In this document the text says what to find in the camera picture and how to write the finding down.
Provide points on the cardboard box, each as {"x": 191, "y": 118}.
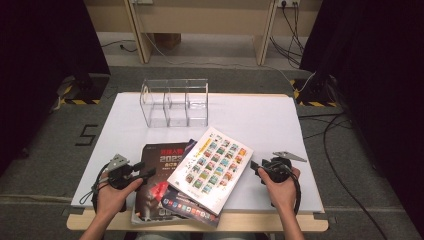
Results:
{"x": 168, "y": 40}

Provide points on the hazard striped stand base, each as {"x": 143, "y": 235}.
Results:
{"x": 316, "y": 104}
{"x": 80, "y": 101}

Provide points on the black curtain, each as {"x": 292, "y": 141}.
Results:
{"x": 383, "y": 66}
{"x": 33, "y": 66}

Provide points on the beige wooden desk frame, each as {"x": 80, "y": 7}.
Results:
{"x": 200, "y": 20}

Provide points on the white book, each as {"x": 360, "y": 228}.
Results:
{"x": 213, "y": 166}

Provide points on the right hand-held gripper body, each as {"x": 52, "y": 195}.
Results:
{"x": 278, "y": 170}

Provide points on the purple cover magazine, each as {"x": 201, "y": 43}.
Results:
{"x": 190, "y": 210}

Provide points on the wooden table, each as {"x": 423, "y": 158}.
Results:
{"x": 266, "y": 224}

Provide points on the person's left hand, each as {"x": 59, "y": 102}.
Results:
{"x": 111, "y": 200}

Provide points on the wall socket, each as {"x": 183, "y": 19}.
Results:
{"x": 288, "y": 3}

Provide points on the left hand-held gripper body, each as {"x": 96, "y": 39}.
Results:
{"x": 121, "y": 173}

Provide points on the black and red magazine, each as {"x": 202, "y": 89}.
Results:
{"x": 150, "y": 206}

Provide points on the clear acrylic book rack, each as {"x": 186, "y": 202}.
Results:
{"x": 156, "y": 100}

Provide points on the person's right hand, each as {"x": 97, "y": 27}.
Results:
{"x": 283, "y": 195}

